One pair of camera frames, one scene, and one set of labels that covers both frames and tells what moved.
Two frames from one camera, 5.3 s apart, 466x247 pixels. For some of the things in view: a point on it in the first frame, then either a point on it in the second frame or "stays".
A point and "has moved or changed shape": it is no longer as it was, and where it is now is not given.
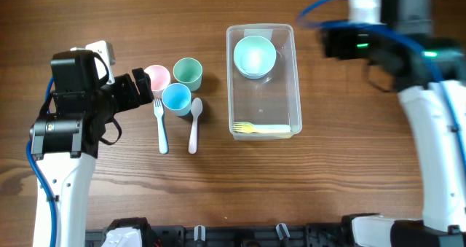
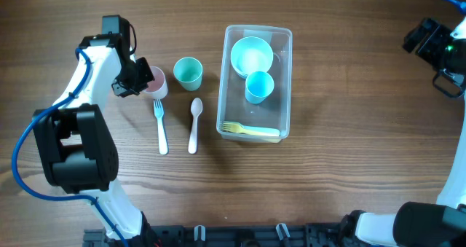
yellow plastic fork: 250,128 → 238,128
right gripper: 336,43 → 415,36
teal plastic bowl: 254,56 stays
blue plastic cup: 177,97 → 258,86
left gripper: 124,92 → 144,71
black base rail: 319,234 stays
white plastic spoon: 196,108 stays
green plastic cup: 188,71 stays
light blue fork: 159,109 stays
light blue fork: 282,127 → 274,131
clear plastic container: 273,99 has moved or changed shape
